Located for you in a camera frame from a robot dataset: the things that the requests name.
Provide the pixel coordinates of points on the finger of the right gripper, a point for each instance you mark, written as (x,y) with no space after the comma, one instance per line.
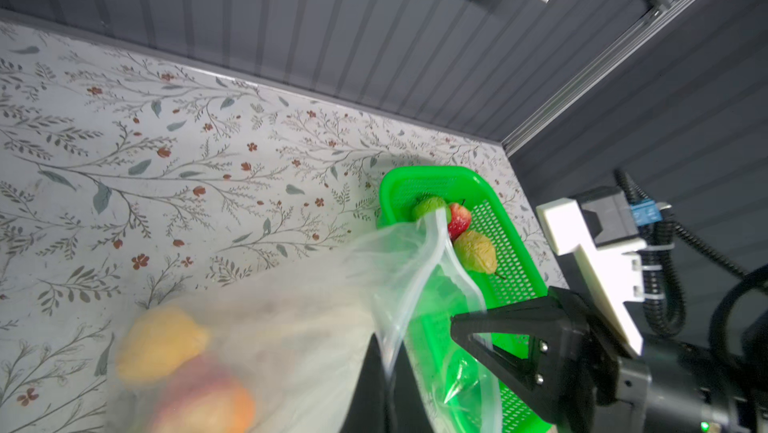
(527,346)

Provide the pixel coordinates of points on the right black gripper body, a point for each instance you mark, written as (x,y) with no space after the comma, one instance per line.
(597,385)

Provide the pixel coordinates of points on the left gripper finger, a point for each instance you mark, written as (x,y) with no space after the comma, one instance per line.
(383,404)

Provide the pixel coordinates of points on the clear zip top bag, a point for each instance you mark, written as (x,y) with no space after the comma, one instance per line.
(296,336)

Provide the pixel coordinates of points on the red yellow peach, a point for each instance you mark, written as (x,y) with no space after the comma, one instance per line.
(202,395)

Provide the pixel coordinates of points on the yellow lemon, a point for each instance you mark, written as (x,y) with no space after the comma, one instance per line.
(157,344)

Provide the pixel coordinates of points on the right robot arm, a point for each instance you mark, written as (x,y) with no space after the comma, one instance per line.
(751,366)

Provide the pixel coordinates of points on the green plastic basket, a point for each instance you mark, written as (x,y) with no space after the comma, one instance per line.
(458,393)

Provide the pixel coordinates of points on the red apple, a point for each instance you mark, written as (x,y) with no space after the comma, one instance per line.
(460,220)

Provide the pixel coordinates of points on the green cabbage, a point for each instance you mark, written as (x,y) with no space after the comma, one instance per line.
(430,204)

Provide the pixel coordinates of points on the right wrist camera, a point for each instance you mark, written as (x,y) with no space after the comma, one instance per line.
(597,228)

